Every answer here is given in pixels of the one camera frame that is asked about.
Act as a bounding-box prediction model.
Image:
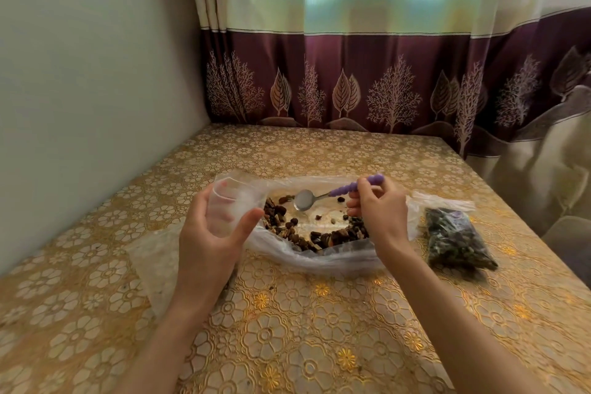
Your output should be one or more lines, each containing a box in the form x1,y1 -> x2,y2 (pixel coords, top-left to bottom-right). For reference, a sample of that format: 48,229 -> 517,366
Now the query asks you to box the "person's left hand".
178,185 -> 266,303

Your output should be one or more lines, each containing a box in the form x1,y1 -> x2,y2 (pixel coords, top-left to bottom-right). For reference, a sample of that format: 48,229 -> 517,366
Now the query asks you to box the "person's right hand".
346,174 -> 412,255

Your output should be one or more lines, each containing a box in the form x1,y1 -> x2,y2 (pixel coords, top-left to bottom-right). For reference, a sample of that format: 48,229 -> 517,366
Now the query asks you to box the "clear plastic cup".
205,178 -> 260,239

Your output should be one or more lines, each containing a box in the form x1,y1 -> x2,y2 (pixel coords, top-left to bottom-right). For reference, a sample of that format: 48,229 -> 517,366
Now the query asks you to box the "purple handled metal spoon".
294,173 -> 385,212

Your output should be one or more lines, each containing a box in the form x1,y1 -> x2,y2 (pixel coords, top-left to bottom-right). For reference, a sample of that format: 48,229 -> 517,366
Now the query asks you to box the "person's left forearm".
108,278 -> 234,394

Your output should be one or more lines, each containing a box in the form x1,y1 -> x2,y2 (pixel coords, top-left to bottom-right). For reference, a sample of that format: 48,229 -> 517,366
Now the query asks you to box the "person's right forearm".
375,239 -> 561,394

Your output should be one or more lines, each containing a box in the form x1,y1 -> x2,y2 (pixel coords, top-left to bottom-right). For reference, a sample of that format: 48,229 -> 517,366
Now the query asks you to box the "pile of brown dried pieces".
262,195 -> 371,254

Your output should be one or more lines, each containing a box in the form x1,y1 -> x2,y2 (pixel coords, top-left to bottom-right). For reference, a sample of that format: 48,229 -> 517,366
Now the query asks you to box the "large clear plastic bag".
210,170 -> 418,277

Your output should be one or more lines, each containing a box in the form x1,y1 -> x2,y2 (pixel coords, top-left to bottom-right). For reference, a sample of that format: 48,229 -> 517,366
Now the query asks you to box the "small clear plastic bag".
410,191 -> 500,272

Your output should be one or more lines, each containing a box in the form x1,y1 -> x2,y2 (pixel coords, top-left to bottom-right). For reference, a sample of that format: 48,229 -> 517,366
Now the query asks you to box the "pile of dark dried petals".
423,207 -> 499,271

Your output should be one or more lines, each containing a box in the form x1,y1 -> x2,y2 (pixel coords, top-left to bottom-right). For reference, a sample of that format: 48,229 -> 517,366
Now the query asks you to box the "empty clear plastic bag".
124,227 -> 186,317

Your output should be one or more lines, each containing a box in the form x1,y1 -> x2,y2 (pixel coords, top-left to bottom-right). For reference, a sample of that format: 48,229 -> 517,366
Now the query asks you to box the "cream and maroon tree-print curtain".
184,0 -> 591,280

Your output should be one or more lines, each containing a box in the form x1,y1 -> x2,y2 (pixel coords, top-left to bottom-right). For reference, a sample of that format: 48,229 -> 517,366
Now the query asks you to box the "gold floral tablecloth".
0,123 -> 591,394

